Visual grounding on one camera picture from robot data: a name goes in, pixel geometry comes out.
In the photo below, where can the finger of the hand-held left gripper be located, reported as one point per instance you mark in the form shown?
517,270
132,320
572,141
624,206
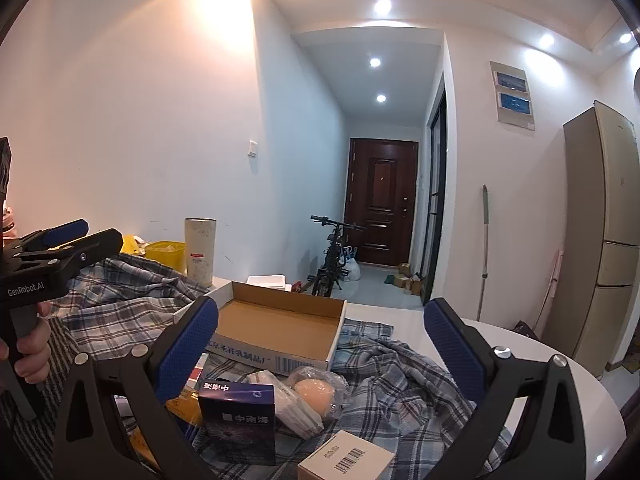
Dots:
65,231
95,247

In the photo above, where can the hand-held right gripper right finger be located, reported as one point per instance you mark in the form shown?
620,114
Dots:
452,345

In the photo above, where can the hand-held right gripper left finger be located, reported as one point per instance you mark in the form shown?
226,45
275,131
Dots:
185,350

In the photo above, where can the red white gold box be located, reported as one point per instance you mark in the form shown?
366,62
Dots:
192,377

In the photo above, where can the dark blue purple box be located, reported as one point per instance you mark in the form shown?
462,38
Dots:
240,425

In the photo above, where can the white tissue packet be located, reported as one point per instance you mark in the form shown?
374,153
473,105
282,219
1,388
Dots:
300,416

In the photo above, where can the peach sponge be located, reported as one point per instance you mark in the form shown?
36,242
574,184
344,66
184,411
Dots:
312,392

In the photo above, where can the white barcode box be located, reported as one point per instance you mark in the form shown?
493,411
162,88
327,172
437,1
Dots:
350,460

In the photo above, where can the person's left hand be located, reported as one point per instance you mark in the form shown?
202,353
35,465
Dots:
32,355

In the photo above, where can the yellow packet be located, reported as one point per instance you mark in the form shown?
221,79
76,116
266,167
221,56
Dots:
131,244

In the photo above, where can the orange yellow box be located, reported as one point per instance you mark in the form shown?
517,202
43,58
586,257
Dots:
186,407

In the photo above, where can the blue plaid cloth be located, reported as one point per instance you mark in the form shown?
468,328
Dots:
400,375

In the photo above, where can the yellow plastic container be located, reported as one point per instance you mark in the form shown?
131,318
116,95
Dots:
165,257

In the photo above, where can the small cardboard box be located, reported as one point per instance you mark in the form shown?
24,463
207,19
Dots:
414,285
404,269

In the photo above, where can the dark floor bag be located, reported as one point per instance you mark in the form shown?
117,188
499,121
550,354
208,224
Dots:
527,330

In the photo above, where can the white speckled tumbler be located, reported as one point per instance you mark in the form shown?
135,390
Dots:
200,250

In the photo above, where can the white foam box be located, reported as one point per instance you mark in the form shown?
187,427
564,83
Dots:
267,281

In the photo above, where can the long mop stick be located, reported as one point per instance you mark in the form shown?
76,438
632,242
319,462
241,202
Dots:
485,240

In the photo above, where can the pink board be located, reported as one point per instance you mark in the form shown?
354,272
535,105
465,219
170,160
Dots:
555,275

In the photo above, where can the white plastic bag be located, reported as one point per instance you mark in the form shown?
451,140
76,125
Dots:
352,270

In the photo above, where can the black bicycle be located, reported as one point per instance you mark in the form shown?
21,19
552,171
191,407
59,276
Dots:
327,260

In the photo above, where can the black framed glass door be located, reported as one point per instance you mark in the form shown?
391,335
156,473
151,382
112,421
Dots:
435,185

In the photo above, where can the dark brown entrance door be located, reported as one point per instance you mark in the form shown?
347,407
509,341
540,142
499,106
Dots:
385,185

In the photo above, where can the beige refrigerator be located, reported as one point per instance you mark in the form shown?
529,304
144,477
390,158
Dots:
600,235

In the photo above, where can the white light switch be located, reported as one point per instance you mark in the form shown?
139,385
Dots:
253,148

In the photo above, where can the grey wall panel box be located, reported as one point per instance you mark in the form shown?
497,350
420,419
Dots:
512,95

